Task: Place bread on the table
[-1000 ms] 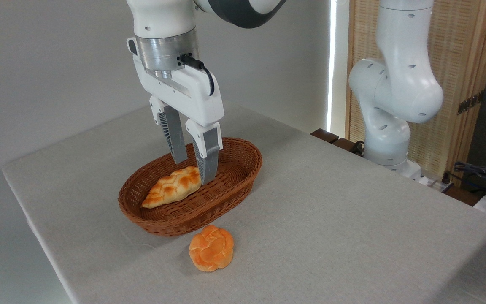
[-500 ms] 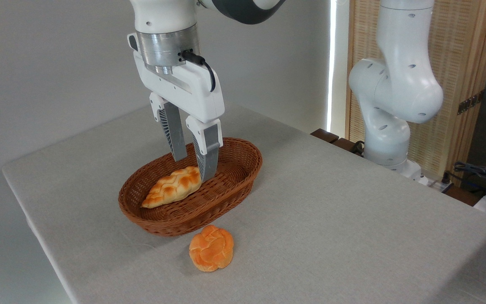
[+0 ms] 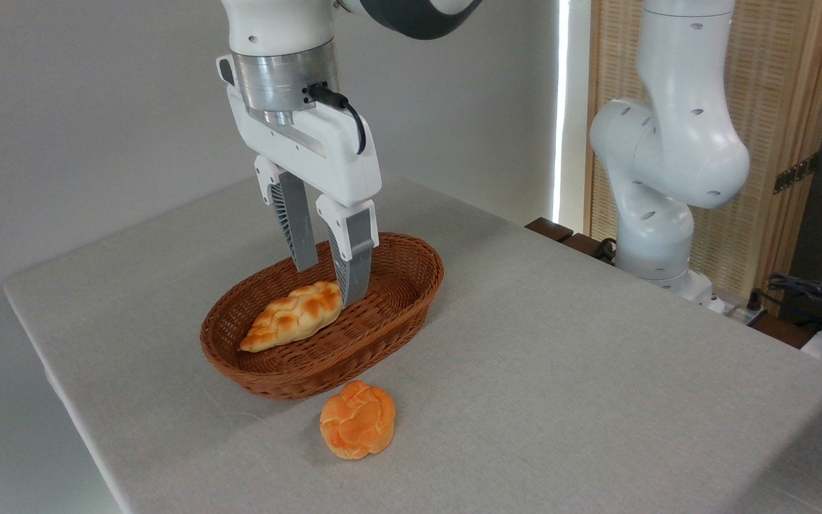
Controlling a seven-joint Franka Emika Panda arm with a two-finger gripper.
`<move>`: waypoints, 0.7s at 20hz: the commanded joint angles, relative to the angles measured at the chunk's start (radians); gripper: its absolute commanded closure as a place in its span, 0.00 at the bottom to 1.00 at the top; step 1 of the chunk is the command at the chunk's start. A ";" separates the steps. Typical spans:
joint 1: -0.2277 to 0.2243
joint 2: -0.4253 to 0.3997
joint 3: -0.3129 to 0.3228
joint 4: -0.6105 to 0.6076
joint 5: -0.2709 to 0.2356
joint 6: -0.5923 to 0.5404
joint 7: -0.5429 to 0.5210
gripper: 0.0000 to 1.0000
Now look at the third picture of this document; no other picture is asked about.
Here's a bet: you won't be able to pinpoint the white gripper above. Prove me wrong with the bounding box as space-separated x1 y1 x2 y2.
227 84 383 307

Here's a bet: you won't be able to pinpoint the long braided bread loaf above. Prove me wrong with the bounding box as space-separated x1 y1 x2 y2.
239 281 345 353

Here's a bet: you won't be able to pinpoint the round knotted bread roll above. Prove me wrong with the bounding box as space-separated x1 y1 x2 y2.
319 380 397 460

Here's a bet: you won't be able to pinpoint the brown oval wicker basket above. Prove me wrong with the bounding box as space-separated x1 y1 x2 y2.
200 231 445 400

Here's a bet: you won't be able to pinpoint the dark wooden block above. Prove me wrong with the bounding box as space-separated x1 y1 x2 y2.
561 232 617 266
524 217 575 244

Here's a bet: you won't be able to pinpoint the grey tablecloth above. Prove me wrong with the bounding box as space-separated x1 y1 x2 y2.
3 175 822 514

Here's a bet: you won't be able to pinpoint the bamboo folding screen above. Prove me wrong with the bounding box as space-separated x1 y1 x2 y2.
584 0 822 309

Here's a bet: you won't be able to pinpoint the metal screen hinge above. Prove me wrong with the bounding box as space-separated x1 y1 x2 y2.
773 153 821 195

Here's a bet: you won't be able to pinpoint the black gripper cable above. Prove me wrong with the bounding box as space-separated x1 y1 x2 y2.
307 83 367 156

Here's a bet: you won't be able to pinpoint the tangled dark cables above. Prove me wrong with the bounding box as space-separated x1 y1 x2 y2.
746 273 822 338

